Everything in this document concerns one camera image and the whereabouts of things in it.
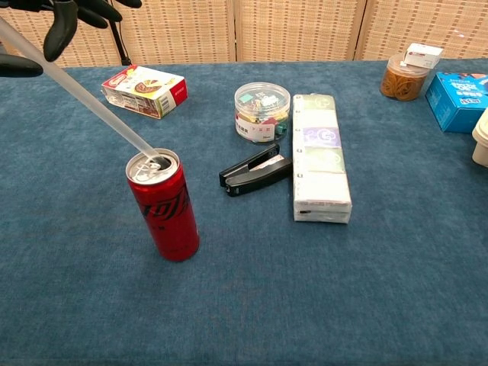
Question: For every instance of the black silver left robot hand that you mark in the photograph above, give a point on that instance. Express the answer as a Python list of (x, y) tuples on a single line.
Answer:
[(61, 30)]

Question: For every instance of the clear plastic straw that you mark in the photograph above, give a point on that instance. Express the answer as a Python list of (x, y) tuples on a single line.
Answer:
[(95, 103)]

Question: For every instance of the red soda can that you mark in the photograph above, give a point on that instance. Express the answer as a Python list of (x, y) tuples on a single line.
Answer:
[(171, 221)]

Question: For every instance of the black tripod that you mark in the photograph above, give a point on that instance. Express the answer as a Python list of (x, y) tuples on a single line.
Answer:
[(120, 42)]

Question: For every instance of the red white cake box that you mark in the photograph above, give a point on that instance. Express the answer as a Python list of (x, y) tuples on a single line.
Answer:
[(145, 91)]

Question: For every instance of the clear jar of binder clips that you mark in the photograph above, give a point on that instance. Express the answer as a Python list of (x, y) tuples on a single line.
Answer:
[(261, 110)]

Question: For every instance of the bamboo folding screen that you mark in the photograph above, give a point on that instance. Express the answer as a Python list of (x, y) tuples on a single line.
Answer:
[(297, 30)]

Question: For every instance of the black stapler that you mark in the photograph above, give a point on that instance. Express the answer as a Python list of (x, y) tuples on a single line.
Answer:
[(255, 177)]

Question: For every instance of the wrapped tissue pack bundle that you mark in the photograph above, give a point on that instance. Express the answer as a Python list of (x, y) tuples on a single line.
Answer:
[(320, 164)]

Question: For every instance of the clear jar of rubber bands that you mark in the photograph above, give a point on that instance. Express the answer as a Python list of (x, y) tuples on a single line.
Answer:
[(402, 84)]

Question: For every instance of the small white cardboard box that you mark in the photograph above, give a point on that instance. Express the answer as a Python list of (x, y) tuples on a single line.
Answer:
[(423, 57)]

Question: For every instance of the blue cookie box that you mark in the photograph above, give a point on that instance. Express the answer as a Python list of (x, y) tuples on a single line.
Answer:
[(453, 106)]

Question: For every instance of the beige lidded lunch box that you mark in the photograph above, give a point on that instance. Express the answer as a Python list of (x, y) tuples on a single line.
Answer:
[(481, 145)]

